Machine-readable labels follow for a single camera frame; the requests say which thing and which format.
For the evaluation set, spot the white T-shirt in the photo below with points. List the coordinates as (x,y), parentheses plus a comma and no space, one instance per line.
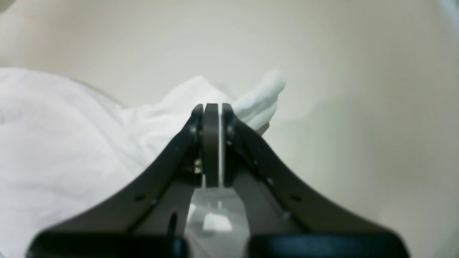
(65,147)

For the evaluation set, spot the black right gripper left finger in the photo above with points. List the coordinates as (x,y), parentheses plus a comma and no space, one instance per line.
(147,218)

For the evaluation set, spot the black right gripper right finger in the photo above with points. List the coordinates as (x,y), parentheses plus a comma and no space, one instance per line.
(286,217)

